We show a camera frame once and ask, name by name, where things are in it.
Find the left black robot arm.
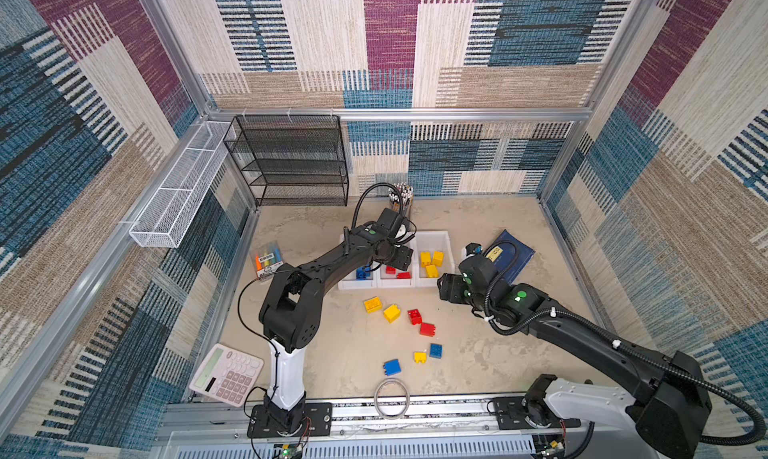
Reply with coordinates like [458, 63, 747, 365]
[236, 182, 418, 434]

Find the blue brick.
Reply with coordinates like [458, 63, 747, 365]
[355, 266, 373, 281]
[428, 343, 443, 359]
[383, 359, 402, 377]

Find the marker pen pack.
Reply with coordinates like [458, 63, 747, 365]
[249, 241, 284, 280]

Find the white wire mesh basket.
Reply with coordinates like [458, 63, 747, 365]
[129, 122, 229, 248]

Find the right white bin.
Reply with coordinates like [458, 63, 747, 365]
[414, 231, 456, 288]

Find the middle white bin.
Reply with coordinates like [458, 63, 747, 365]
[373, 239, 419, 289]

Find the coiled white cable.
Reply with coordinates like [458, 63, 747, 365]
[373, 377, 412, 421]

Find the pink white calculator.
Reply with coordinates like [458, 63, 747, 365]
[189, 344, 264, 407]

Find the black wire shelf rack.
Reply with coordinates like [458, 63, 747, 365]
[224, 115, 349, 206]

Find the white bin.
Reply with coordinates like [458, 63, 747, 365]
[373, 239, 419, 289]
[337, 267, 378, 291]
[414, 231, 456, 288]

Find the cup of coloured pencils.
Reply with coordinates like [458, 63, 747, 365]
[388, 183, 413, 218]

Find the left white bin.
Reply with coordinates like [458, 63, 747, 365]
[337, 267, 378, 291]

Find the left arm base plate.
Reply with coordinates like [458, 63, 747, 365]
[247, 402, 333, 439]

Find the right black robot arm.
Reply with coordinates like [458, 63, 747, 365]
[437, 243, 767, 458]

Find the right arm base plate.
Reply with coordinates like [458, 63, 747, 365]
[486, 395, 582, 431]

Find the blue book yellow label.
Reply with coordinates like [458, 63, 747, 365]
[484, 230, 535, 284]

